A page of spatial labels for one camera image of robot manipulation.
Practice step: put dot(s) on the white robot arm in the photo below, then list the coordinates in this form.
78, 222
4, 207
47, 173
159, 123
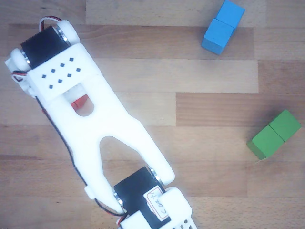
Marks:
107, 114

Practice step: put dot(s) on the long red block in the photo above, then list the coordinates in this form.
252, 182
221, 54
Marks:
79, 103

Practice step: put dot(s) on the long blue block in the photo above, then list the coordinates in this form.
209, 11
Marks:
221, 28

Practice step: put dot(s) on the long green block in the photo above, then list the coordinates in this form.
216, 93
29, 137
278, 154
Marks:
274, 134

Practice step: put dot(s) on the white handwritten label sticker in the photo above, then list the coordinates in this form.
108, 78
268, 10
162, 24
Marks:
155, 202

